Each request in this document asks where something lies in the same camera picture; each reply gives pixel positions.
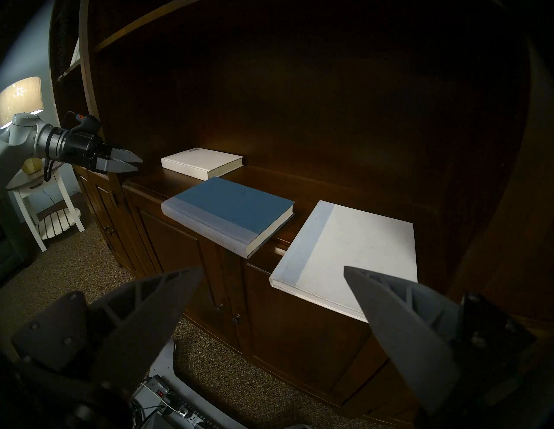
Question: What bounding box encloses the large white book grey spine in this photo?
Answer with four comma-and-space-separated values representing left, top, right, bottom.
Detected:
269, 200, 419, 324

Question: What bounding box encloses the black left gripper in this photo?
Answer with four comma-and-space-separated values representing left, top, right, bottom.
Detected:
65, 132, 144, 174

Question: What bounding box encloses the white book with barcode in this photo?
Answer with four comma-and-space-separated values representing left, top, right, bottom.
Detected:
161, 148, 244, 181

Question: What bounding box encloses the white slatted side table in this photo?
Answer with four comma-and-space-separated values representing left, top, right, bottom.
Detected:
5, 166, 86, 252

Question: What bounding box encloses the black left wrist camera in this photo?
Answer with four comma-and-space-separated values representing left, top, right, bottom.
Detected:
71, 112, 103, 135

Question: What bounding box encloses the dark wooden bookshelf cabinet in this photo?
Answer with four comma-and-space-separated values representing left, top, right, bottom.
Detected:
50, 0, 554, 429

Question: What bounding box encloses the grey electronics box with ports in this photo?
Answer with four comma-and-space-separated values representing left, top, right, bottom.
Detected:
130, 374, 210, 429

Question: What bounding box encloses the blue book with grey spine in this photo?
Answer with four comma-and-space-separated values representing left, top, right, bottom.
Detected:
161, 176, 295, 259

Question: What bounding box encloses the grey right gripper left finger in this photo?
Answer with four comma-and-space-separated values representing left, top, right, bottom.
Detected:
87, 266, 205, 400

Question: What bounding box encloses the table lamp with beige shade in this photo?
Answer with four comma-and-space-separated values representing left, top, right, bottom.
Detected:
0, 77, 44, 176

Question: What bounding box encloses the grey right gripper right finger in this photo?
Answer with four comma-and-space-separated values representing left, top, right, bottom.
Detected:
344, 266, 461, 418

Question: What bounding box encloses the grey robot mobile base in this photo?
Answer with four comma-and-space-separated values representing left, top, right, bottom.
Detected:
130, 339, 243, 429

